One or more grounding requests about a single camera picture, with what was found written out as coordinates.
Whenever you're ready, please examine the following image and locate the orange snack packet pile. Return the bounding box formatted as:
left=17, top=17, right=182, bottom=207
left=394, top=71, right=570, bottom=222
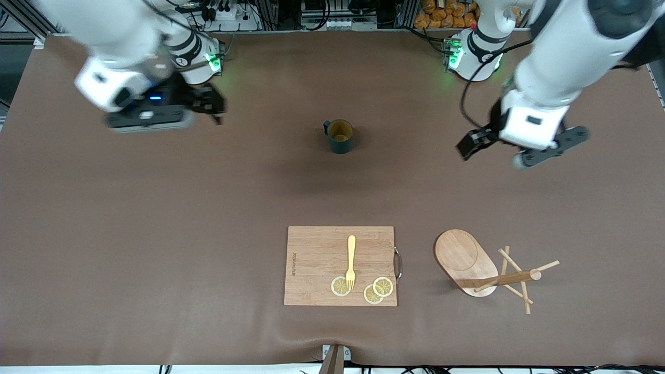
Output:
left=414, top=0, right=481, bottom=29

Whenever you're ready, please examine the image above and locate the white power strip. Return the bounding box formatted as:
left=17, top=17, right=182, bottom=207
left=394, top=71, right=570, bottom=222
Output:
left=208, top=3, right=260, bottom=32

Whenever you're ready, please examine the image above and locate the white terminal block row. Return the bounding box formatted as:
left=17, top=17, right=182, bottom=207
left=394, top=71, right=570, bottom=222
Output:
left=303, top=16, right=378, bottom=31

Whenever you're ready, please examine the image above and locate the camera stand post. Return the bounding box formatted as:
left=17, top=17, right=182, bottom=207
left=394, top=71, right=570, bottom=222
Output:
left=318, top=344, right=352, bottom=374

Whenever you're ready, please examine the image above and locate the yellow fork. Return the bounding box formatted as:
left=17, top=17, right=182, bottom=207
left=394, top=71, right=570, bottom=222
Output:
left=345, top=235, right=357, bottom=290

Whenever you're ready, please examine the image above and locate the brown table mat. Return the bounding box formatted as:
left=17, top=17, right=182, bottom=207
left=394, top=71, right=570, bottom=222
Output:
left=0, top=29, right=665, bottom=367

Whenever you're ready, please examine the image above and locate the dark teal mug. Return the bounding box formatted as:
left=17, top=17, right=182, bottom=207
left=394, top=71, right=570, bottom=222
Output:
left=323, top=119, right=356, bottom=155

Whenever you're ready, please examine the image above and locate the wooden cutting board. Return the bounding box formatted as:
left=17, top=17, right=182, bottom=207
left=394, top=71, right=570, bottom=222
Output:
left=284, top=225, right=403, bottom=307

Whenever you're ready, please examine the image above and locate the wooden mug tree rack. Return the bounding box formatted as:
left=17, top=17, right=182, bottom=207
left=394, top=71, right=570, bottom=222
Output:
left=434, top=229, right=561, bottom=315

